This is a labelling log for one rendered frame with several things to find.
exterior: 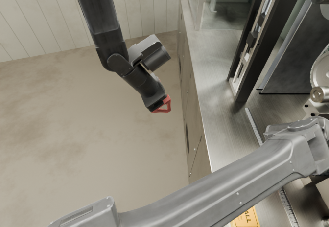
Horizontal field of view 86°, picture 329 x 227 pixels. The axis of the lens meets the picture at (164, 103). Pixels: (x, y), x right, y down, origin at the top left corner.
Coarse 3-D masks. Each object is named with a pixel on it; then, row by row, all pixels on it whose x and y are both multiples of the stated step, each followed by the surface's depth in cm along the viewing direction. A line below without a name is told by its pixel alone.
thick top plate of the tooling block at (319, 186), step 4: (324, 180) 45; (328, 180) 44; (316, 184) 47; (320, 184) 46; (324, 184) 45; (328, 184) 44; (320, 188) 46; (324, 188) 45; (328, 188) 44; (320, 192) 46; (324, 192) 45; (328, 192) 44; (324, 196) 45; (328, 196) 44; (324, 200) 45; (328, 200) 44; (328, 204) 44
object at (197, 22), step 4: (188, 0) 158; (200, 0) 110; (200, 4) 112; (192, 8) 144; (200, 8) 114; (192, 12) 138; (200, 12) 115; (192, 16) 136; (196, 16) 119; (200, 16) 117; (196, 20) 119; (200, 20) 119; (196, 24) 121; (196, 28) 123
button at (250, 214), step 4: (252, 208) 48; (244, 212) 47; (248, 212) 47; (252, 212) 47; (240, 216) 46; (244, 216) 46; (248, 216) 46; (252, 216) 46; (256, 216) 46; (236, 220) 46; (240, 220) 46; (244, 220) 46; (248, 220) 46; (252, 220) 46; (256, 220) 46; (232, 224) 46; (236, 224) 45; (240, 224) 45; (244, 224) 45; (248, 224) 45; (252, 224) 45; (256, 224) 45
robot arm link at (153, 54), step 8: (144, 40) 41; (152, 40) 39; (136, 48) 40; (144, 48) 39; (152, 48) 39; (160, 48) 40; (112, 56) 35; (120, 56) 35; (136, 56) 39; (144, 56) 40; (152, 56) 40; (160, 56) 40; (168, 56) 41; (112, 64) 36; (120, 64) 37; (128, 64) 37; (152, 64) 41; (160, 64) 42; (120, 72) 38
